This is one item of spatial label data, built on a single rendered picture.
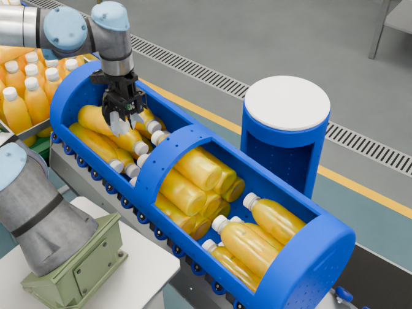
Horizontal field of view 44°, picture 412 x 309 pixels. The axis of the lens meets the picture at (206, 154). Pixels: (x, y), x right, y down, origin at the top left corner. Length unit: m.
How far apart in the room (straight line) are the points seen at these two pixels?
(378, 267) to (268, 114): 1.05
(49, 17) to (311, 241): 0.66
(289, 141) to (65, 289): 0.89
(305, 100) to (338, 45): 2.31
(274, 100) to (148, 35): 2.42
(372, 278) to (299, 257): 1.35
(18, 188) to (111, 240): 0.21
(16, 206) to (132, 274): 0.29
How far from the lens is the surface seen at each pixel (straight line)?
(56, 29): 0.98
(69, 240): 0.98
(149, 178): 1.23
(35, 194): 0.98
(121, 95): 1.24
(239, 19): 4.20
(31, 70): 1.76
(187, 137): 1.25
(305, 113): 1.65
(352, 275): 2.36
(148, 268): 1.11
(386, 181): 2.98
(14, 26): 1.01
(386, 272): 2.42
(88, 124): 1.46
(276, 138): 1.61
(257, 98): 1.69
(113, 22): 1.12
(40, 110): 1.74
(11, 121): 1.73
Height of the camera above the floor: 2.08
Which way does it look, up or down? 45 degrees down
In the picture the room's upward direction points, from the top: straight up
